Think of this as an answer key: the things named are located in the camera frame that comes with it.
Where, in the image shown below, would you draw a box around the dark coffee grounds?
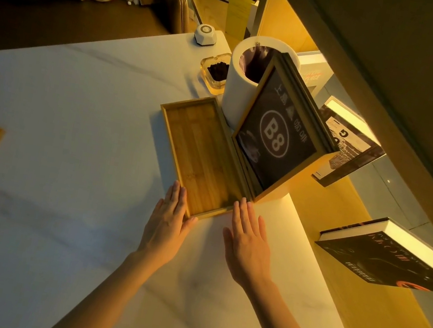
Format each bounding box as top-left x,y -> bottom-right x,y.
205,59 -> 230,83

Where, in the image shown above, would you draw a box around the square glass ashtray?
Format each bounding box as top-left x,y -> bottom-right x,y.
195,49 -> 233,97

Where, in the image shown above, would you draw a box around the wooden display shelf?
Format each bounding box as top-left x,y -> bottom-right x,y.
199,0 -> 433,328

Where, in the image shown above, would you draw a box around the white cylindrical waste bin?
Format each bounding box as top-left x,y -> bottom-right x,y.
217,30 -> 305,140

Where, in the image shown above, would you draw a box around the thick black hardcover book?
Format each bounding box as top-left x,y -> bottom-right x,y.
309,206 -> 433,295

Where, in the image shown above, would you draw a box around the long bamboo tray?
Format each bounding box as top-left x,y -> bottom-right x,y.
142,88 -> 271,229

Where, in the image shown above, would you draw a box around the white call button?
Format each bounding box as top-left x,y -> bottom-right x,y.
192,22 -> 219,48

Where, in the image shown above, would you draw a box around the white box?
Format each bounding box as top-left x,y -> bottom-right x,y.
290,47 -> 338,101

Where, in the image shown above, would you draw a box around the dark plastic bin liner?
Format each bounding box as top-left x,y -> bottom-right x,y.
236,42 -> 276,86

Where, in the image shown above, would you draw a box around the wooden framed black sign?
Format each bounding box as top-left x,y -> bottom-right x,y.
221,46 -> 354,215

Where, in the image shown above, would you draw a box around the person's left hand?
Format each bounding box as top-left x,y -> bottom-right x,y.
136,176 -> 204,270

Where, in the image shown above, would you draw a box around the yellow standing card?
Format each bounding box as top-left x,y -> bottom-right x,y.
222,0 -> 261,44

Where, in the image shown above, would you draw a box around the black and white photo book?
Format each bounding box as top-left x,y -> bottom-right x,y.
306,95 -> 394,197

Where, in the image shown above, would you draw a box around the person's left forearm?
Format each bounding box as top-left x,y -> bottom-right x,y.
45,238 -> 162,328

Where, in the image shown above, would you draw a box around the person's right hand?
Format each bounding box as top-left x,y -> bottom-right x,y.
214,195 -> 286,294

